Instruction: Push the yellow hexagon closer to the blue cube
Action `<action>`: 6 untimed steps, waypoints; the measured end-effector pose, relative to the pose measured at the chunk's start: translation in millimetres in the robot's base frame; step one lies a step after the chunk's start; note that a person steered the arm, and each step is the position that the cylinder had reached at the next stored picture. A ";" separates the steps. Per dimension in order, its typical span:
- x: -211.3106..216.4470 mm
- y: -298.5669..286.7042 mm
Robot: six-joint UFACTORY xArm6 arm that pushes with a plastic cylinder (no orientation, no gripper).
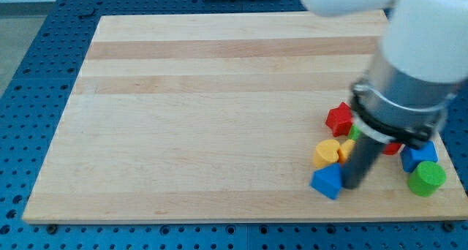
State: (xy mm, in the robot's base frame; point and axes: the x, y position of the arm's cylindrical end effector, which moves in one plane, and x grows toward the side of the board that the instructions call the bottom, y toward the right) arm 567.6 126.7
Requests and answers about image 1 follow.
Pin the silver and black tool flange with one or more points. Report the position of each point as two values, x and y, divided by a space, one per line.
392 106

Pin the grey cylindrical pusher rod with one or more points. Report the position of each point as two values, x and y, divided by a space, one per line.
360 161

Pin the yellow hexagon block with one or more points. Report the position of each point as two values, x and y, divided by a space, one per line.
345 150

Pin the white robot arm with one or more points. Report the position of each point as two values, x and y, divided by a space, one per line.
419 65

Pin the blue cube block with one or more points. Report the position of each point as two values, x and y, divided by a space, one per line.
411 158

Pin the green block behind rod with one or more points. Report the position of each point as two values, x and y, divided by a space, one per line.
354 133

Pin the red block behind rod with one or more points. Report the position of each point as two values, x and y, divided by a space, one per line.
392 148

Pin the yellow heart block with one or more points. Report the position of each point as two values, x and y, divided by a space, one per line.
326 153

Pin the blue triangular block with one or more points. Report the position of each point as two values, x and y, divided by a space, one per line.
327 181

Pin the red star block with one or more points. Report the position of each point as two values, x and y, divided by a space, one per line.
339 120

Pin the green cylinder block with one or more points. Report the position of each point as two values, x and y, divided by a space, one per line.
426 179

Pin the wooden board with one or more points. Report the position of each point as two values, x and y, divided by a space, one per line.
214 118

